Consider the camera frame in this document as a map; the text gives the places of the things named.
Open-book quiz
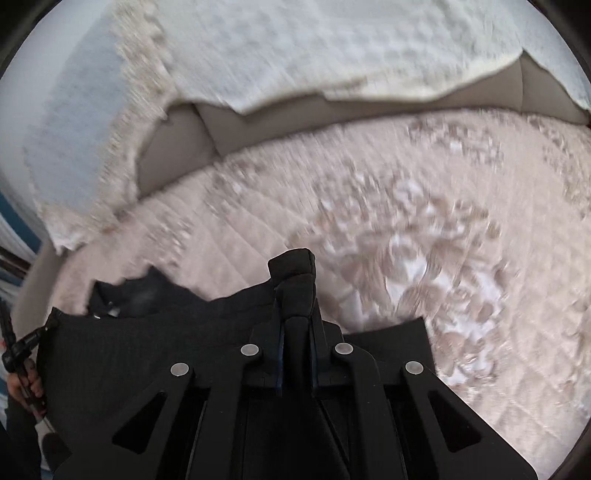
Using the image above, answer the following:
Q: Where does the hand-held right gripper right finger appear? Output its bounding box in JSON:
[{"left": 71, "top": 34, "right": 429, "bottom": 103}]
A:
[{"left": 310, "top": 318, "right": 539, "bottom": 480}]

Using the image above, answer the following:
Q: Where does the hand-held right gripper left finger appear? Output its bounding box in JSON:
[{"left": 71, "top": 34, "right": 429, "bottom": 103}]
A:
[{"left": 53, "top": 318, "right": 287, "bottom": 480}]

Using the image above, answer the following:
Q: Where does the black leather jacket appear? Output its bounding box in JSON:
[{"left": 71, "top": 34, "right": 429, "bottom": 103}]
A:
[{"left": 34, "top": 248, "right": 437, "bottom": 480}]

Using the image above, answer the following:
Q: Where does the person's left hand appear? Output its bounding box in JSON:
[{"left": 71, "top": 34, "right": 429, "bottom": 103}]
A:
[{"left": 7, "top": 360, "right": 47, "bottom": 416}]

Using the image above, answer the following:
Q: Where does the blue white striped panel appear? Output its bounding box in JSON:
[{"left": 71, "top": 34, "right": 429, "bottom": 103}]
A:
[{"left": 0, "top": 189, "right": 42, "bottom": 296}]

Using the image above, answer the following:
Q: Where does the pink quilted sofa cover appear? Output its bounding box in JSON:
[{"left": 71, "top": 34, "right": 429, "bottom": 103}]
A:
[{"left": 11, "top": 106, "right": 591, "bottom": 480}]

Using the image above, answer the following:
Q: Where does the grey sofa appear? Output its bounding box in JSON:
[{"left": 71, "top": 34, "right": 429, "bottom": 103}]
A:
[{"left": 11, "top": 60, "right": 591, "bottom": 324}]

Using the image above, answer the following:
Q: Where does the blue lace-trimmed sofa cover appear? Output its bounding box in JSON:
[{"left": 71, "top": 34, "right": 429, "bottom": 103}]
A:
[{"left": 18, "top": 0, "right": 176, "bottom": 254}]

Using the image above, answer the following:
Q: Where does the white lace sofa cover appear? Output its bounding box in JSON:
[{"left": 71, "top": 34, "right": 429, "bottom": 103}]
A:
[{"left": 111, "top": 0, "right": 591, "bottom": 116}]

